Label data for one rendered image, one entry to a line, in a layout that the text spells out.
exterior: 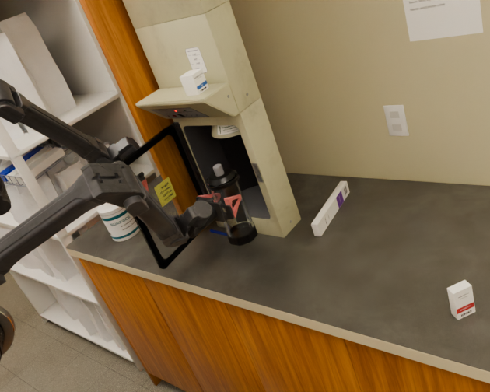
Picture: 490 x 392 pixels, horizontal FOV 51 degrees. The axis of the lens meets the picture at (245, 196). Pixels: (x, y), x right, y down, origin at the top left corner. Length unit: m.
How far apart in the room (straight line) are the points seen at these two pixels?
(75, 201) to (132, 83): 0.75
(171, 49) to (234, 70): 0.22
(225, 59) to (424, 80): 0.62
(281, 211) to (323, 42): 0.59
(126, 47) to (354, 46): 0.74
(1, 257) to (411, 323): 0.95
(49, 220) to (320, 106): 1.15
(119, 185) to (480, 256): 0.96
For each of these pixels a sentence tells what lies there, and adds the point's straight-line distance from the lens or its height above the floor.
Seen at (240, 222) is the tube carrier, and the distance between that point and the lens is 1.62.
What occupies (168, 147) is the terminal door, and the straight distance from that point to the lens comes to 1.75.
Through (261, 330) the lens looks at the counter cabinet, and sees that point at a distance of 1.70.
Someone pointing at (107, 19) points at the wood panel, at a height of 1.76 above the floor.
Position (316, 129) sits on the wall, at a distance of 2.00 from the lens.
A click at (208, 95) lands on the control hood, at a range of 1.47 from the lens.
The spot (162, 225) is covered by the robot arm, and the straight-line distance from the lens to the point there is 1.35.
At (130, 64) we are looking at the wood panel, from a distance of 1.76.
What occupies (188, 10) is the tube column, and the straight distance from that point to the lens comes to 1.52.
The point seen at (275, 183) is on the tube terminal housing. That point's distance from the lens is 1.69.
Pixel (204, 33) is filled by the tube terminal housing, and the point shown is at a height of 1.66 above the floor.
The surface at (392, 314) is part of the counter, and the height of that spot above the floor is 0.94.
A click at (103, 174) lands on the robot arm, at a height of 1.55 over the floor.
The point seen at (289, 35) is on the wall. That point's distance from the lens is 1.89.
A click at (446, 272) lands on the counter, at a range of 1.47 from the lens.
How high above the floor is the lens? 1.90
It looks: 27 degrees down
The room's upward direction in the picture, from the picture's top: 21 degrees counter-clockwise
